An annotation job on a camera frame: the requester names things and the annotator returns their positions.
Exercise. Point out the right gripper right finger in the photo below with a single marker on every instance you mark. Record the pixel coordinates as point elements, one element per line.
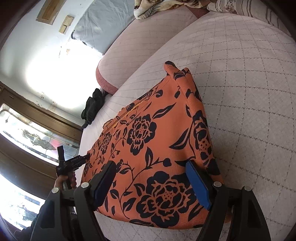
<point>247,219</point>

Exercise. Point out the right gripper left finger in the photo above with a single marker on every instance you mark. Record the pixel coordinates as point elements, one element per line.
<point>70,214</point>

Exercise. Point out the orange black floral garment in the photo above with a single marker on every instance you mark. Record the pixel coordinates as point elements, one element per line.
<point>150,141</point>

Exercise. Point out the black clothes pile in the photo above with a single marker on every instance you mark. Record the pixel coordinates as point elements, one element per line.
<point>92,107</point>

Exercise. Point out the person's left hand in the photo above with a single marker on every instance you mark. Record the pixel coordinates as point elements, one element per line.
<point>61,181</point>

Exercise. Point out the brown wooden glass door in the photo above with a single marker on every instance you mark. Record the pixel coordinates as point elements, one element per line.
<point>30,136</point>

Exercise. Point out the light blue quilted pillow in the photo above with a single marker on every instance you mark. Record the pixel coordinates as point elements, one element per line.
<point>103,22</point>

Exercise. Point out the pink quilted bed mattress cover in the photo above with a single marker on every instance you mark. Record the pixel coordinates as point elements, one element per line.
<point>244,70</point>

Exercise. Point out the brown cream floral blanket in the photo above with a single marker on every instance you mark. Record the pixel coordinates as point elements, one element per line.
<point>145,8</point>

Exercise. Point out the striped floral pillow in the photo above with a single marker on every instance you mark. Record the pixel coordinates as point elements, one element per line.
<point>252,8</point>

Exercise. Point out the beige wall switch plate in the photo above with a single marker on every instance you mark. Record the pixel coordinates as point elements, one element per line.
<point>66,24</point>

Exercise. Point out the wooden wall frame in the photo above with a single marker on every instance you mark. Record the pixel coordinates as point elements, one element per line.
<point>49,11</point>

